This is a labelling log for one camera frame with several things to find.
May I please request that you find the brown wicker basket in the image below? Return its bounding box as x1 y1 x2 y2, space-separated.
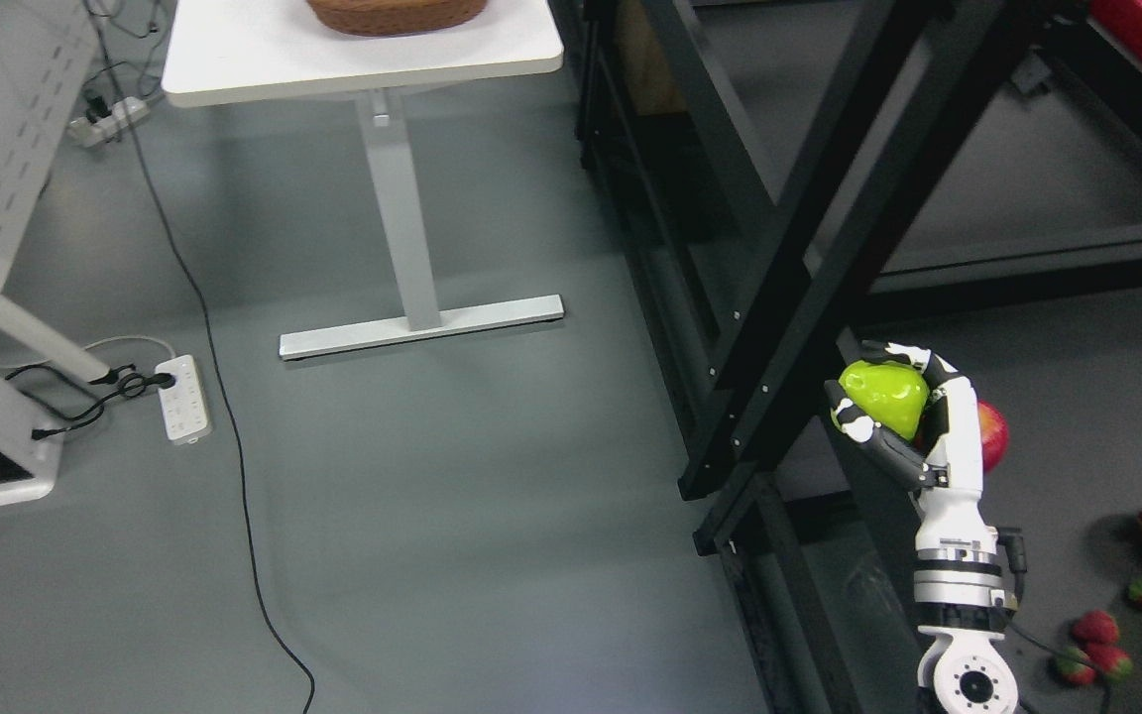
307 1 488 37

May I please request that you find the white perforated side desk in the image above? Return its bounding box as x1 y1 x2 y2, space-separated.
0 1 112 383

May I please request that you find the strawberry bottom middle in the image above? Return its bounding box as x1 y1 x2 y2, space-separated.
1084 643 1134 683

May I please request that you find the strawberry bottom left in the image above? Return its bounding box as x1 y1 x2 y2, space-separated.
1070 609 1121 645

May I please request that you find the white power strip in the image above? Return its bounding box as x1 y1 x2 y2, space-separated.
66 96 151 149
154 354 214 444

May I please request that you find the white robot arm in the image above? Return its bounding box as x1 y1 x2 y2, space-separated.
914 529 1028 713

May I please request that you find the black metal shelf frame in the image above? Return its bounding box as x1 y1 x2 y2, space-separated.
554 1 1142 713

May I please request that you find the white power strip near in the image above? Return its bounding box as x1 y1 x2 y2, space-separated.
154 354 214 444

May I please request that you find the white standing desk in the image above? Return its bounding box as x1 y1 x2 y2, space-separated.
163 1 565 361

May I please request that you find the strawberry bottom lowest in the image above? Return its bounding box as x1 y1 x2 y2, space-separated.
1052 647 1097 687

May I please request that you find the long black floor cable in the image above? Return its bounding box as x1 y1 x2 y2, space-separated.
85 0 317 714

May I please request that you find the white power strip far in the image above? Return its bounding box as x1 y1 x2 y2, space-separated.
66 96 151 149

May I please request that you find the red apple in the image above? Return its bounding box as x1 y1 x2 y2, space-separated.
978 401 1010 473

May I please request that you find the green apple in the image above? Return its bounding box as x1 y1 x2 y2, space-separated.
838 360 930 441

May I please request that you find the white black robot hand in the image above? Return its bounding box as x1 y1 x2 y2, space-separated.
825 342 997 563

